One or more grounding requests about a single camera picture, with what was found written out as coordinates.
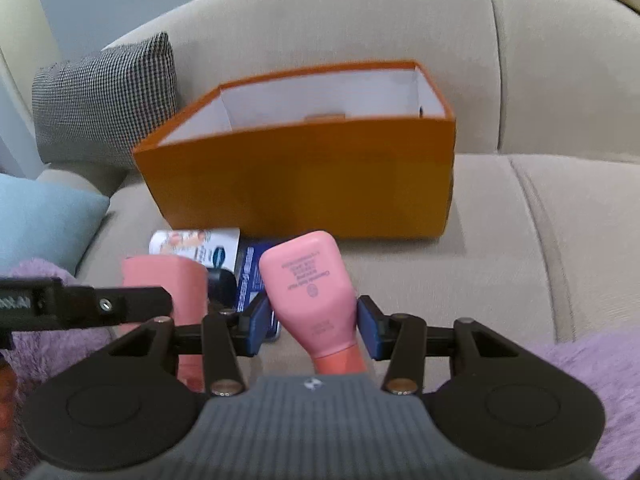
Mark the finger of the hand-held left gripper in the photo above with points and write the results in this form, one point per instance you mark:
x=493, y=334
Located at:
x=130, y=305

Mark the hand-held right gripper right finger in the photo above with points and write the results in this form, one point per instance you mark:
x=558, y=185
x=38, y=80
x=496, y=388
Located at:
x=370, y=330

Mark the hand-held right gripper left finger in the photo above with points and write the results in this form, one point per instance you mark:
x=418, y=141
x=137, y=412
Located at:
x=260, y=325

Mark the pink cylindrical bottle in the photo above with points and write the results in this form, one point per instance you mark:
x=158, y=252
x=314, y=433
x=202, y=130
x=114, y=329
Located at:
x=165, y=275

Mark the dark shampoo bottle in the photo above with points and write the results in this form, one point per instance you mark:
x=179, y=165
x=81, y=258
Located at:
x=222, y=285

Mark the blue rectangular box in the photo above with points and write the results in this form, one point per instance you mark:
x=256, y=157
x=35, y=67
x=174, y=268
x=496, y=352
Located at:
x=248, y=270

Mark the pink pump bottle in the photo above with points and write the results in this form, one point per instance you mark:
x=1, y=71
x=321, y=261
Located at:
x=310, y=285

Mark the white lotion tube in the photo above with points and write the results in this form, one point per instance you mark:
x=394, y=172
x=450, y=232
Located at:
x=200, y=245

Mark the orange cardboard box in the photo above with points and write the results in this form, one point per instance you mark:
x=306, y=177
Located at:
x=300, y=185

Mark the light blue pillow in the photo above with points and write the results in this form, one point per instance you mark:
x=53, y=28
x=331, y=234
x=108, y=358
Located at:
x=40, y=220

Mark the houndstooth pillow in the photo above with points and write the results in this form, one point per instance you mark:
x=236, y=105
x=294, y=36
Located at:
x=110, y=100

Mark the purple fuzzy blanket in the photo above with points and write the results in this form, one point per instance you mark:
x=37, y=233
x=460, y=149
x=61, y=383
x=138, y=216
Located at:
x=600, y=375

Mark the beige sofa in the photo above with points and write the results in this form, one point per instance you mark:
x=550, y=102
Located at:
x=550, y=110

